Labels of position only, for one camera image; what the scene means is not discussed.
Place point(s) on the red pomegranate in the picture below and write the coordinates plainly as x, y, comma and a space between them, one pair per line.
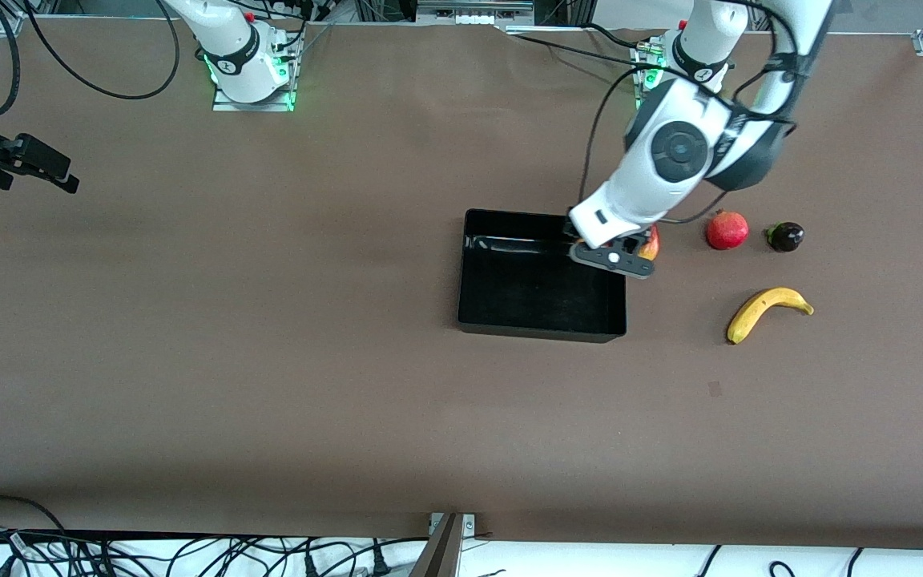
727, 231

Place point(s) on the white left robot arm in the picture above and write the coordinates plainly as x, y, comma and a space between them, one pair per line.
678, 152

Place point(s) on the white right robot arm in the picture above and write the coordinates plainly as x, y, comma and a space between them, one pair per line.
237, 56

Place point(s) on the grey metal device box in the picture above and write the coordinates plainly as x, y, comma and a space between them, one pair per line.
473, 6

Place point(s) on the dark purple mangosteen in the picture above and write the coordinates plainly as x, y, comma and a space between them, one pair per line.
787, 237

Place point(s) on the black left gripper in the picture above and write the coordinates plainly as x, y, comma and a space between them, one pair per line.
630, 244

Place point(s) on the silver corner bracket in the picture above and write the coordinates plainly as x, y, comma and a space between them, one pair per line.
469, 525

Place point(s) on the large table cover sheet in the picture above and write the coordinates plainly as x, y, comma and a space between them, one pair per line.
269, 417

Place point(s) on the black plastic box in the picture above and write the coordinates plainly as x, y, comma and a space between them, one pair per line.
525, 296

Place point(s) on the yellow banana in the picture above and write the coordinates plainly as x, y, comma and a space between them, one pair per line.
758, 312

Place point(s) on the red yellow mango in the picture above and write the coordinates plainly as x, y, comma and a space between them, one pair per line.
652, 244

